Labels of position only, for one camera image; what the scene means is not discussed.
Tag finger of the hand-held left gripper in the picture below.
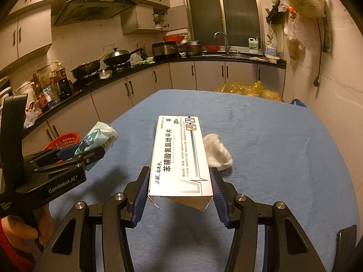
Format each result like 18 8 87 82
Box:
34 146 106 176
24 144 80 167

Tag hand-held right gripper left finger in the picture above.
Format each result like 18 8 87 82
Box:
33 166 151 272

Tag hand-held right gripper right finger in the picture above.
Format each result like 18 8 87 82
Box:
210 167 327 272

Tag red plastic basket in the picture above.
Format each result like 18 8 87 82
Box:
43 132 80 151

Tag tissue packet with cartoon print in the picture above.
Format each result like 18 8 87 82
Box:
74 121 118 172

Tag white medicine box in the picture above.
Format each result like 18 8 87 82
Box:
147 115 214 211

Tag person's left forearm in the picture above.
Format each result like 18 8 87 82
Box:
0 219 32 272

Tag person's left hand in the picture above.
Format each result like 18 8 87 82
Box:
3 205 56 253

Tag white crumpled tissue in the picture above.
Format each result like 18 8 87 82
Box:
202 133 234 172

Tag crumpled clear plastic bags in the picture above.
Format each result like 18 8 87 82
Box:
24 108 43 129

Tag beige lower cabinets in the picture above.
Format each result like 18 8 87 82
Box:
21 61 286 151

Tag beige cabinets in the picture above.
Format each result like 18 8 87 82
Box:
21 61 286 151
0 0 188 75

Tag sauce bottle with red label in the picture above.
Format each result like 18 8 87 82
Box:
35 75 47 109

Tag dark soy sauce jug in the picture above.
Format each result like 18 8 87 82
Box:
58 75 73 98

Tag black countertop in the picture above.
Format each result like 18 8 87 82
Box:
21 53 287 138

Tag white electric kettle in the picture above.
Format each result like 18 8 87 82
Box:
13 82 37 111

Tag black frying pan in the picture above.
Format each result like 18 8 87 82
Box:
70 59 103 79

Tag gas stove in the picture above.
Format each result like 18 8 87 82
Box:
72 65 134 84

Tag dish rack with bowls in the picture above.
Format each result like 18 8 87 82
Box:
0 76 12 95

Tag black wok with metal lid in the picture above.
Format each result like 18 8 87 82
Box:
103 48 146 66

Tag yellow plastic bags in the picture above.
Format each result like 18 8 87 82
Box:
216 81 282 102

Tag beige upper cabinets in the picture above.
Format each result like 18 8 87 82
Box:
0 0 188 75

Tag silver rice cooker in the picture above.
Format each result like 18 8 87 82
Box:
152 41 179 61

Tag black curved object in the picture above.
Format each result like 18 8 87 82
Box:
336 225 358 259

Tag metal sink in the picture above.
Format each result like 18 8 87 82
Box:
203 51 251 58

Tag metal pot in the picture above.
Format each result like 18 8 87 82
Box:
178 38 202 56

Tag range hood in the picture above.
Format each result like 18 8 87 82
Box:
52 0 138 27

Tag metal faucet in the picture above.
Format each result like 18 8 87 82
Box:
214 32 231 55

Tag white jug with green label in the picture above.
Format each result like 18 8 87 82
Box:
248 37 261 54

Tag kitchen window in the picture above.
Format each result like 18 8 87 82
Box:
184 0 261 52

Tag hanging clear plastic bags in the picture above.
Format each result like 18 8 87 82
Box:
283 3 308 60

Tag black hanging item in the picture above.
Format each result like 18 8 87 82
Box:
265 1 285 25

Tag open wall shelf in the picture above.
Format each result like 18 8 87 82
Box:
152 10 168 31

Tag black cable with plug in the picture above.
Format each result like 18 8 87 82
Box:
313 15 333 88

